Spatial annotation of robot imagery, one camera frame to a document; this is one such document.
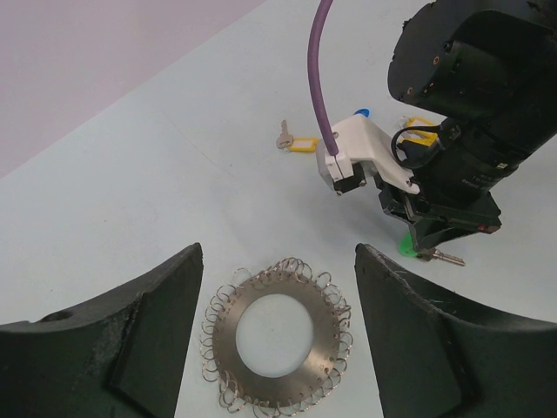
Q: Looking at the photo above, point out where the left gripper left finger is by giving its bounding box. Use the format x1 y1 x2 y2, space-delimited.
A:
1 243 204 417

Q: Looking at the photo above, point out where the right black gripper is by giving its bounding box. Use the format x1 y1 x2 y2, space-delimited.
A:
376 178 501 252

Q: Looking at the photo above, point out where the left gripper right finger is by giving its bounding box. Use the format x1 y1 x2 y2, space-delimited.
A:
355 244 556 417

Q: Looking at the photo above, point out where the green tag key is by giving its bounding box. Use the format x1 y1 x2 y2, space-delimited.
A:
398 233 466 266

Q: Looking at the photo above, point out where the metal ring key organizer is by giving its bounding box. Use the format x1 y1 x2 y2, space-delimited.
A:
199 257 353 417

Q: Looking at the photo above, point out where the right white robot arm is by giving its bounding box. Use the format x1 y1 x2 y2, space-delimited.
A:
377 1 556 254

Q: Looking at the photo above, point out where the yellow tag key left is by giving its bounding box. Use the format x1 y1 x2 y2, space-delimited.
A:
402 130 438 147

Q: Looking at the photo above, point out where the yellow tag key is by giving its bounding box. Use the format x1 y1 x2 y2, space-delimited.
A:
397 116 434 129
276 119 319 152
402 130 438 147

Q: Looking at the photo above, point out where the yellow tag key right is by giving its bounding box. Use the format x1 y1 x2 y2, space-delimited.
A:
397 116 434 129

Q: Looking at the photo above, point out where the blue tag key far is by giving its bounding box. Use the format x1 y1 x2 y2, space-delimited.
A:
354 108 372 118

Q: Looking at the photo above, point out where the yellow tag key far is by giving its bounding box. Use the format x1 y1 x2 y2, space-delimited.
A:
276 119 319 152

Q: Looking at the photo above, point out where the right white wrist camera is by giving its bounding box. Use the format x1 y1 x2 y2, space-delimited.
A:
316 114 420 195

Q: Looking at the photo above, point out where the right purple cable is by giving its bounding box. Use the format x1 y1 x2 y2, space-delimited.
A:
306 0 339 156

